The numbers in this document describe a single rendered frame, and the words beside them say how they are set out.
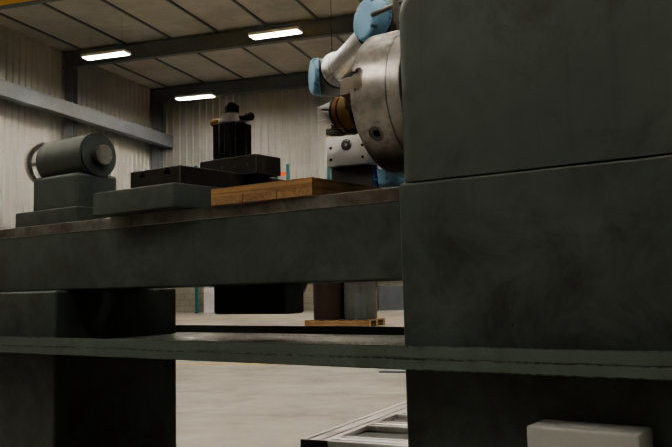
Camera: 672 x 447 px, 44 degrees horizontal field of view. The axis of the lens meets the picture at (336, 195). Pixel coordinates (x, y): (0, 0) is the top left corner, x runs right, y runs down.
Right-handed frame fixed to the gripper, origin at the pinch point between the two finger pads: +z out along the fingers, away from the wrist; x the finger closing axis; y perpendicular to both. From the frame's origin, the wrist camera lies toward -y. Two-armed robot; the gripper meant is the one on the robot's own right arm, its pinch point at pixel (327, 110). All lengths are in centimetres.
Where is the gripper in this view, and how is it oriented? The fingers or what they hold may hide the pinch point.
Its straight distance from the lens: 195.8
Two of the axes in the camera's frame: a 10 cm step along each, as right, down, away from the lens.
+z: -6.1, -0.8, -7.9
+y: -8.0, 0.9, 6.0
